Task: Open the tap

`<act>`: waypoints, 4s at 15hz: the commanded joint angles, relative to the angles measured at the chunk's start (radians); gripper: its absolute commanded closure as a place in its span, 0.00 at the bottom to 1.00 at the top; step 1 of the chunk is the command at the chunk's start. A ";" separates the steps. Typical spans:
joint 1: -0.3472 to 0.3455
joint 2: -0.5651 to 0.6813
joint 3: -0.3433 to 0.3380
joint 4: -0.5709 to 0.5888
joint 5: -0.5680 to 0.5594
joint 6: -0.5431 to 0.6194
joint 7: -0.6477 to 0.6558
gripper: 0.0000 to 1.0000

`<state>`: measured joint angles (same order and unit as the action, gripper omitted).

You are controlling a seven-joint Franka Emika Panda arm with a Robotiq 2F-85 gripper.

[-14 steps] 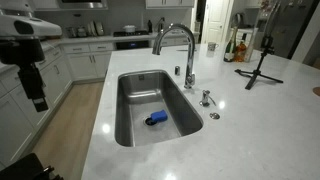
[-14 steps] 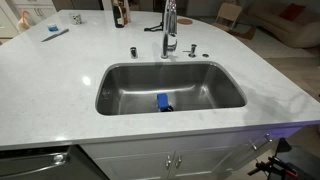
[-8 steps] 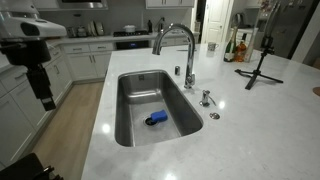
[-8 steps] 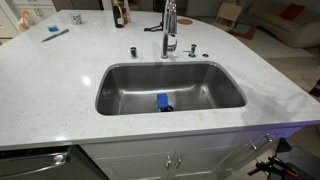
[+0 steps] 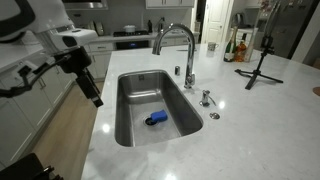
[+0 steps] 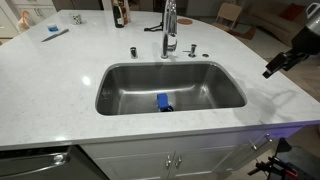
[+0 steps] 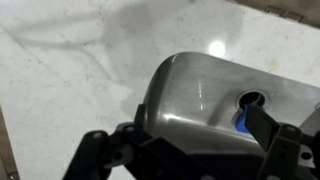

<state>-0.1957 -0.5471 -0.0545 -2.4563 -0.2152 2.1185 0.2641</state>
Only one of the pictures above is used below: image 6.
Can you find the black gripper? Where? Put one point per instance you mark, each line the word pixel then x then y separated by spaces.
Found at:
pixel 306 41

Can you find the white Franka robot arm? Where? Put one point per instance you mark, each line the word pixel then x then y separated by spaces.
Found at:
pixel 314 15

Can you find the beige sofa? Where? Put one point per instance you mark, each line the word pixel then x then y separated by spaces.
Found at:
pixel 266 23

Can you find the red cushion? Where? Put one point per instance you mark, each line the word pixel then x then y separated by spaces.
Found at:
pixel 291 11

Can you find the wooden chair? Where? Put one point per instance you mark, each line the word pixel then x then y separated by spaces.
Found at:
pixel 228 13

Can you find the chrome round hole cover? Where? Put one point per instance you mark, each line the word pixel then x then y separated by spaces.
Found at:
pixel 205 55

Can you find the chrome faucet spout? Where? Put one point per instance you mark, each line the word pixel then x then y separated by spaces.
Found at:
pixel 192 50

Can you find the white pull-out cabinet front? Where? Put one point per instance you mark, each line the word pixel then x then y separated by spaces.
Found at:
pixel 240 155

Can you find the black and red tool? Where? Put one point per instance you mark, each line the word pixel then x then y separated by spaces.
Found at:
pixel 276 168

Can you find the round wooden coaster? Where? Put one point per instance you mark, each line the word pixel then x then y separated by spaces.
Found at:
pixel 184 21

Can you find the stainless steel sink basin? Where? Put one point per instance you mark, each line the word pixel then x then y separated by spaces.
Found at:
pixel 170 88

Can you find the blue sponge block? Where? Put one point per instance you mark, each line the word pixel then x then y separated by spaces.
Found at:
pixel 162 100

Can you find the white cabinet door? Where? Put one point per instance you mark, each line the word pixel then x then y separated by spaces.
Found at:
pixel 133 166
pixel 203 161

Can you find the black tripod stand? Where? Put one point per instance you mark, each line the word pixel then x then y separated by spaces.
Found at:
pixel 154 28

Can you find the chrome cylinder counter button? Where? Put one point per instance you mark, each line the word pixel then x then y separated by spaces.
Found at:
pixel 133 52

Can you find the orange label bottle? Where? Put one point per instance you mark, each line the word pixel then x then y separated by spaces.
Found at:
pixel 127 11

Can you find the patterned white mug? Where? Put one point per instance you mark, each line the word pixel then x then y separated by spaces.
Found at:
pixel 77 19

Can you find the kitchen knife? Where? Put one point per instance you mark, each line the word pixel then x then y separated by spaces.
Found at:
pixel 55 35

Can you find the orange and white bag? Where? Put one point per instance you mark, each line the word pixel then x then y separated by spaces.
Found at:
pixel 23 21

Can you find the stainless dishwasher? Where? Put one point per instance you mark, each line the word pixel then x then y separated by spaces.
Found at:
pixel 40 165

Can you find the white base cabinets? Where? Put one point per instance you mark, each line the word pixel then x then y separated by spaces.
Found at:
pixel 20 10

